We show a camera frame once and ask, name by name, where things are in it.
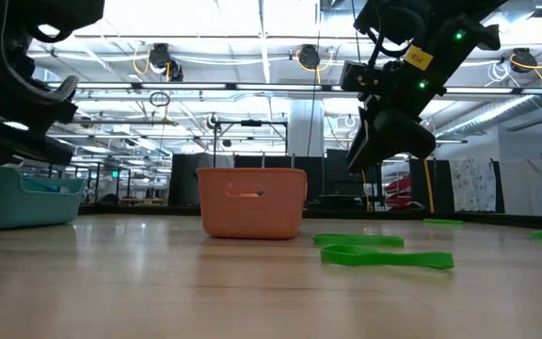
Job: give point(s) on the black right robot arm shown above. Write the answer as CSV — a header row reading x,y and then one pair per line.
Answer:
x,y
440,19

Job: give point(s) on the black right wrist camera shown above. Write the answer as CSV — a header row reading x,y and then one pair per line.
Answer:
x,y
360,77

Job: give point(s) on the silver ventilation duct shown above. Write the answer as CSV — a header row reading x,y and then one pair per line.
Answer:
x,y
45,74
487,115

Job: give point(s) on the black partition curtain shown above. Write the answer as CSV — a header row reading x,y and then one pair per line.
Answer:
x,y
442,183
186,179

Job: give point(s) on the blue rubber band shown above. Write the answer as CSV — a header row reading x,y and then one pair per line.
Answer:
x,y
40,184

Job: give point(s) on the patterned white cloth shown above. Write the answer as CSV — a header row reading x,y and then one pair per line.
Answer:
x,y
473,183

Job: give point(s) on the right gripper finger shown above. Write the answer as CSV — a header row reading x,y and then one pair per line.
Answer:
x,y
403,136
359,146

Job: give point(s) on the black rig frame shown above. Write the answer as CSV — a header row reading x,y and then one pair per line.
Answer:
x,y
250,123

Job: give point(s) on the black aluminium table frame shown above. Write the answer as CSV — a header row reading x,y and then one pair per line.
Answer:
x,y
346,213

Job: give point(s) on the orange plastic basket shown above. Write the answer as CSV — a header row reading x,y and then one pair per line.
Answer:
x,y
252,216

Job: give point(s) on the red object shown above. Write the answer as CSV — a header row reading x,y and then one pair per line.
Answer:
x,y
395,188

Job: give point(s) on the teal green plastic basket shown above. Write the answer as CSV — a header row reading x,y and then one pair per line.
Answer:
x,y
17,207

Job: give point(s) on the white column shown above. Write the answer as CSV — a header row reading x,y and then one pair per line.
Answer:
x,y
299,127

